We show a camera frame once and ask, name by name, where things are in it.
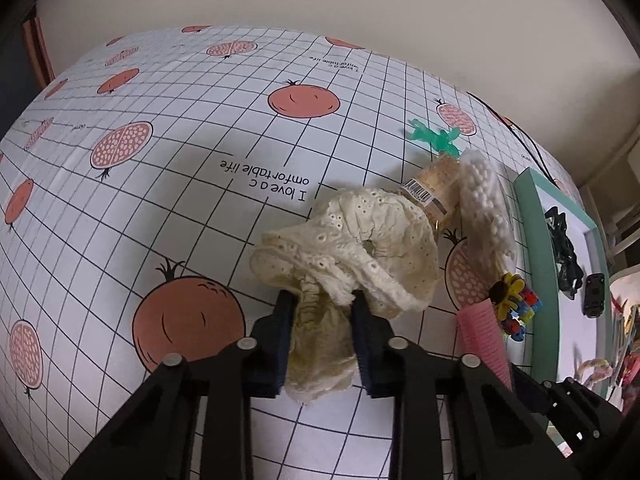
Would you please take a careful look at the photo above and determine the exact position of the colourful building block toy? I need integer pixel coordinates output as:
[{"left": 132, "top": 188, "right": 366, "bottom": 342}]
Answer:
[{"left": 489, "top": 273, "right": 542, "bottom": 342}]

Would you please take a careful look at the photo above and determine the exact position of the pastel braided hair tie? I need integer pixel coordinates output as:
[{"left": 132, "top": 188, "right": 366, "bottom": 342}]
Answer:
[{"left": 572, "top": 356, "right": 614, "bottom": 391}]

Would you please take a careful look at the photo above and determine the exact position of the black cable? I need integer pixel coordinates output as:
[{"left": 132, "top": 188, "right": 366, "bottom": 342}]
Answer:
[{"left": 466, "top": 90, "right": 557, "bottom": 183}]

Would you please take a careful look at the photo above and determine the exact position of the cracker snack packet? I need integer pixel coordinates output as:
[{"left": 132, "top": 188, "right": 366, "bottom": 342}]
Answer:
[{"left": 400, "top": 154, "right": 460, "bottom": 232}]

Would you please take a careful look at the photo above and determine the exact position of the teal rimmed white tray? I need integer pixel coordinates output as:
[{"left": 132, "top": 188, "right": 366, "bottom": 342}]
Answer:
[{"left": 514, "top": 168, "right": 613, "bottom": 382}]

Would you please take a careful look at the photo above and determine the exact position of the fruit pattern grid tablecloth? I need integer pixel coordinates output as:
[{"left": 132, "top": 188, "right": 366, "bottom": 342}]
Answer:
[{"left": 1, "top": 26, "right": 577, "bottom": 479}]

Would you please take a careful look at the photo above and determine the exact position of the cotton swab pack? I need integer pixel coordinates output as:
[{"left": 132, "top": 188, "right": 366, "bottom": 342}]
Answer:
[{"left": 459, "top": 150, "right": 516, "bottom": 281}]

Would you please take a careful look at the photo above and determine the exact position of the green plastic figure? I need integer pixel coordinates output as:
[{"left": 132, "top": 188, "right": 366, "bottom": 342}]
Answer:
[{"left": 408, "top": 118, "right": 461, "bottom": 158}]

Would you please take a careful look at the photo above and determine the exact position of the black toy car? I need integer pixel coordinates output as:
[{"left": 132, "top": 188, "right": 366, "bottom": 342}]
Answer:
[{"left": 582, "top": 273, "right": 605, "bottom": 318}]

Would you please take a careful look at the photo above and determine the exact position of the cream lace scrunchie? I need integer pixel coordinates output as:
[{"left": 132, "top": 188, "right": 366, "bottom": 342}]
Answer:
[{"left": 250, "top": 188, "right": 442, "bottom": 404}]

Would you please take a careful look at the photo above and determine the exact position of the pink hair roller clip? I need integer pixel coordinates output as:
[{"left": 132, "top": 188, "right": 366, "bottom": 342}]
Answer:
[{"left": 457, "top": 299, "right": 512, "bottom": 389}]

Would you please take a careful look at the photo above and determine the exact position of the white bed frame shelf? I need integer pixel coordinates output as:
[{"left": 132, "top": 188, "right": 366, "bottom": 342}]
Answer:
[{"left": 579, "top": 128, "right": 639, "bottom": 275}]

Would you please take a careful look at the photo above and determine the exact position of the black toy hand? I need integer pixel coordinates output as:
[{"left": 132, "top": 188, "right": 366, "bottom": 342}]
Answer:
[{"left": 544, "top": 206, "right": 585, "bottom": 300}]

